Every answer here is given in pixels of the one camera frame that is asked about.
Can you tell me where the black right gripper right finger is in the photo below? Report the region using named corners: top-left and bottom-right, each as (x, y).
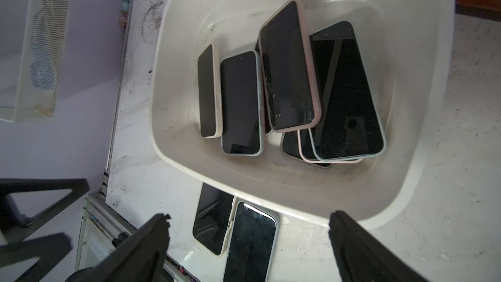
top-left (329, 211), bottom-right (426, 282)

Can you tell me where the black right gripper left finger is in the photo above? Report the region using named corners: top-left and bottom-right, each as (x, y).
top-left (67, 214), bottom-right (172, 282)

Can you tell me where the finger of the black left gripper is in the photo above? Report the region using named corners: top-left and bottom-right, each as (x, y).
top-left (1, 178), bottom-right (90, 243)
top-left (1, 232), bottom-right (73, 281)

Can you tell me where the black phone placed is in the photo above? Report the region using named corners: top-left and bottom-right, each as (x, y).
top-left (192, 184), bottom-right (236, 256)
top-left (223, 200), bottom-right (280, 282)

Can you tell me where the light blue case phone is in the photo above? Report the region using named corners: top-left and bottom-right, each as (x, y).
top-left (220, 50), bottom-right (264, 157)

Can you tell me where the pink case phone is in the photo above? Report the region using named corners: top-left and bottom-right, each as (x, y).
top-left (258, 0), bottom-right (322, 133)

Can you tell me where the blue case phone large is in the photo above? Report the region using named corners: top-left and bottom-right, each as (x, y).
top-left (309, 21), bottom-right (386, 161)

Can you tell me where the black phone in box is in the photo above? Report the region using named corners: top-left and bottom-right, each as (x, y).
top-left (281, 130), bottom-right (333, 169)

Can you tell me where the white plastic storage box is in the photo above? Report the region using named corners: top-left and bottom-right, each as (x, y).
top-left (151, 0), bottom-right (455, 229)

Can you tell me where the white case phone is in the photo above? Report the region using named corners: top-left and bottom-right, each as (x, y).
top-left (197, 44), bottom-right (223, 138)

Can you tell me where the blue toy in shelf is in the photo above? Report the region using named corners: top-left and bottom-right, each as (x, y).
top-left (30, 0), bottom-right (69, 91)

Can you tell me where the white mesh upper shelf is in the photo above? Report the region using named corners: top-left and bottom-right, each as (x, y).
top-left (1, 0), bottom-right (61, 123)

